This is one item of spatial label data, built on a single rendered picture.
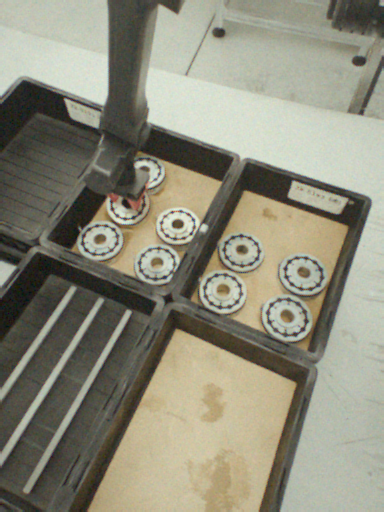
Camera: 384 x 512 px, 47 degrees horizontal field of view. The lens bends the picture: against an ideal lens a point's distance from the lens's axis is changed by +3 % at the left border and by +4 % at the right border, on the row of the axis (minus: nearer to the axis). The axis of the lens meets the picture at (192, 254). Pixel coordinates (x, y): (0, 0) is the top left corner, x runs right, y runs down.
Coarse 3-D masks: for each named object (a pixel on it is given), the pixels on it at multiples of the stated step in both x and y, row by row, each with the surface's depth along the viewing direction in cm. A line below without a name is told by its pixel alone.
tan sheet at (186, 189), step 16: (160, 160) 113; (176, 176) 111; (192, 176) 111; (160, 192) 108; (176, 192) 108; (192, 192) 108; (208, 192) 108; (128, 208) 106; (160, 208) 106; (192, 208) 106; (144, 224) 103; (128, 240) 101; (144, 240) 101; (128, 256) 99; (128, 272) 97
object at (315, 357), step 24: (240, 168) 99; (264, 168) 100; (336, 192) 96; (216, 216) 94; (360, 216) 93; (192, 264) 87; (336, 288) 85; (216, 312) 82; (336, 312) 82; (264, 336) 80; (312, 360) 78
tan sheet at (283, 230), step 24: (240, 216) 105; (264, 216) 105; (288, 216) 105; (312, 216) 105; (264, 240) 101; (288, 240) 102; (312, 240) 102; (336, 240) 102; (216, 264) 98; (264, 264) 98; (264, 288) 95; (240, 312) 93; (312, 312) 93
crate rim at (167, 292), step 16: (160, 128) 105; (208, 144) 102; (80, 192) 95; (64, 208) 93; (208, 208) 94; (192, 240) 90; (80, 256) 88; (112, 272) 86; (176, 272) 86; (144, 288) 84; (160, 288) 84
